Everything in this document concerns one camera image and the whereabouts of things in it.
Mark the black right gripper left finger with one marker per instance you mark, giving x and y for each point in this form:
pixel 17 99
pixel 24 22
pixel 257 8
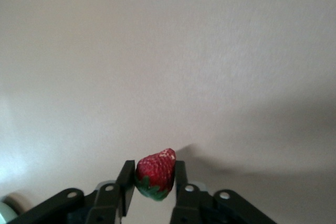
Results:
pixel 105 203

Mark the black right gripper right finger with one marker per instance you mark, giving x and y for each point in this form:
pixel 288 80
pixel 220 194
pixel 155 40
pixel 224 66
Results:
pixel 189 205

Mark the red strawberry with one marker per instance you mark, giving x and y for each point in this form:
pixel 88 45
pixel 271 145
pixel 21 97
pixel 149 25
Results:
pixel 157 171

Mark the mint green round plate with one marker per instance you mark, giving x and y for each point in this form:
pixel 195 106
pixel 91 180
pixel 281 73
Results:
pixel 4 213

